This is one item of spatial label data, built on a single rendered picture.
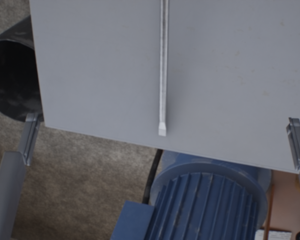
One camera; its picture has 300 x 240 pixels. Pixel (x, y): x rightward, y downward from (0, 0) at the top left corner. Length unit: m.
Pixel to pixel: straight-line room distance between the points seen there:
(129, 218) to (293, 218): 0.44
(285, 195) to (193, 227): 0.34
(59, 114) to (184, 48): 0.07
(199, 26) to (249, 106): 0.04
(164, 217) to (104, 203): 1.40
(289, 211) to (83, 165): 1.17
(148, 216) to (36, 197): 1.54
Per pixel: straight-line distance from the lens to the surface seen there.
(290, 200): 1.18
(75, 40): 0.22
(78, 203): 2.37
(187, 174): 1.00
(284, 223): 1.24
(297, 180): 1.13
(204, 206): 0.91
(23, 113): 1.76
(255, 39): 0.20
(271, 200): 1.11
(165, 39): 0.19
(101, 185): 2.22
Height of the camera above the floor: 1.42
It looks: 49 degrees down
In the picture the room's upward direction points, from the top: 157 degrees counter-clockwise
